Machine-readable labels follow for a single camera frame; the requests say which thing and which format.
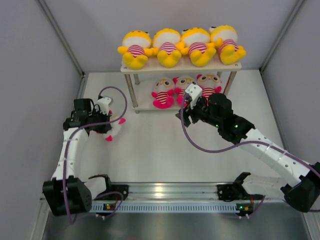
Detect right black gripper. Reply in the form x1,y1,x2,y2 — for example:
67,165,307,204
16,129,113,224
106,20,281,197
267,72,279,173
176,97,222,129

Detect pink toy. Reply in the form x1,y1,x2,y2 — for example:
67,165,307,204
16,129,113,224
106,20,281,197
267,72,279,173
102,117,126,142
151,77,176,110
196,73,222,99

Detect pink toy glasses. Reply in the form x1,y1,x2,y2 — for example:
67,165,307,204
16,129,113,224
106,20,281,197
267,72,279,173
172,75,197,106

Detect yellow toy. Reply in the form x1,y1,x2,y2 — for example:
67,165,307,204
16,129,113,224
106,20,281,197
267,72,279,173
152,28,185,68
117,30,156,70
209,24,247,65
181,27,217,67

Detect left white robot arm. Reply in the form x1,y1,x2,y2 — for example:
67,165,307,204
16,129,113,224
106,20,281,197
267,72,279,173
42,97,113,216

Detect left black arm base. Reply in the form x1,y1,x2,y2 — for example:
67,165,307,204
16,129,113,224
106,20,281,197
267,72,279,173
109,184,129,201

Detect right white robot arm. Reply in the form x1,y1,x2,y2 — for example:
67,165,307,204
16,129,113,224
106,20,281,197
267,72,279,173
176,93,320,213

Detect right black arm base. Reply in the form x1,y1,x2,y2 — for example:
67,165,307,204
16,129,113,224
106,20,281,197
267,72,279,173
217,172,263,202

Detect white two-tier shelf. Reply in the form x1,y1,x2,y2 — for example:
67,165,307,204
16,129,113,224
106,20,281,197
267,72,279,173
120,56,242,114

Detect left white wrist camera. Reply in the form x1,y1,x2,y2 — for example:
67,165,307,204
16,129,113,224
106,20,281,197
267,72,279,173
96,96,113,115

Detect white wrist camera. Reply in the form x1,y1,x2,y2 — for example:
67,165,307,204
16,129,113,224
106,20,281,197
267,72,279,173
96,96,113,115
184,83,203,109

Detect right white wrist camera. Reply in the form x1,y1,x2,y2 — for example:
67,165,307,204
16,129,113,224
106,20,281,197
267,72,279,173
184,83,203,109

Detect aluminium front rail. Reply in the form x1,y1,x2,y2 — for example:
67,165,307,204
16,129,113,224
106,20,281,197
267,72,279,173
39,181,313,202

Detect left aluminium frame post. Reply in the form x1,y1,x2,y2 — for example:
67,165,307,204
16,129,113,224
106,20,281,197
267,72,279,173
35,0,85,76

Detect aluminium frame post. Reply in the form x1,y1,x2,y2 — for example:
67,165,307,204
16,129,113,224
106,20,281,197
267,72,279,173
35,0,85,76
259,0,307,73

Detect grey slotted cable duct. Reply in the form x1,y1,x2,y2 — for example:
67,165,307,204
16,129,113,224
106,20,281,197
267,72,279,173
89,201,241,214

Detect right aluminium frame post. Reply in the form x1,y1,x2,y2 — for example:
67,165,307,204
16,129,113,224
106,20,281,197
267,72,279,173
259,0,307,73

